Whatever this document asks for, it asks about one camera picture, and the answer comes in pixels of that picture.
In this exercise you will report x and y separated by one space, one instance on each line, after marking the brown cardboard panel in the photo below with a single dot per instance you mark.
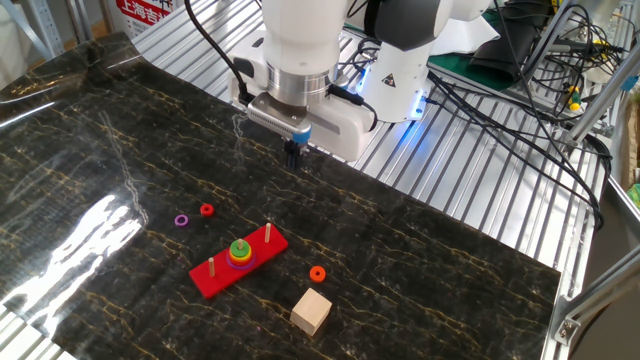
634 145

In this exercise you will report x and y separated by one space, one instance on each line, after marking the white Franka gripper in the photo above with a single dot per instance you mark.
345 130

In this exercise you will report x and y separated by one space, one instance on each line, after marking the grey perforated shelf post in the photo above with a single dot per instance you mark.
46 27

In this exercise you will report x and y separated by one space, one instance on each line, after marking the plain wooden cube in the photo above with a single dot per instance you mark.
310 312

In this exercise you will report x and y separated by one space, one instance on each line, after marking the green item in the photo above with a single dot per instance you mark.
635 196

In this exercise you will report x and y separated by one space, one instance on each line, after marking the grey metal brace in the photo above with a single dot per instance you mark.
25 27

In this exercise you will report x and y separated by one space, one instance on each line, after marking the red white printed sign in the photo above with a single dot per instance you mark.
145 17

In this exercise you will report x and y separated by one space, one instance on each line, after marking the silver gripper-mounted camera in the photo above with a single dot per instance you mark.
272 117

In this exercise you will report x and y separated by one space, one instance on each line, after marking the aluminium post with blue clip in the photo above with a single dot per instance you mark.
602 100

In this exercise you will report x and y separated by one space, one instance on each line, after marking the black bag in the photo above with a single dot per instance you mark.
505 55

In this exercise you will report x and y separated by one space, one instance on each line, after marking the aluminium table corner frame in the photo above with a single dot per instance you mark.
600 282

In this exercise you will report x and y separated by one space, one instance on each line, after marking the red Hanoi base with pegs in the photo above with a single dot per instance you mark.
220 285

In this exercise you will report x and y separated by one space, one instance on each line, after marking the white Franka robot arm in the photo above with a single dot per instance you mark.
300 30

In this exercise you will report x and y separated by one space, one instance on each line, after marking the green cutting mat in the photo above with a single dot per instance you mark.
460 75

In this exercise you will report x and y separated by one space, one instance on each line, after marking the black marble pattern mat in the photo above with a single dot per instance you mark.
400 260

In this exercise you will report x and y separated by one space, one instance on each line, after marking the blue clip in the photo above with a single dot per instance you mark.
629 83

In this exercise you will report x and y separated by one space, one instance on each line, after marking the white sheet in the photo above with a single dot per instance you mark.
470 37

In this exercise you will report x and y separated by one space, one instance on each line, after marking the slanted aluminium profile post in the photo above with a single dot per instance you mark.
550 39

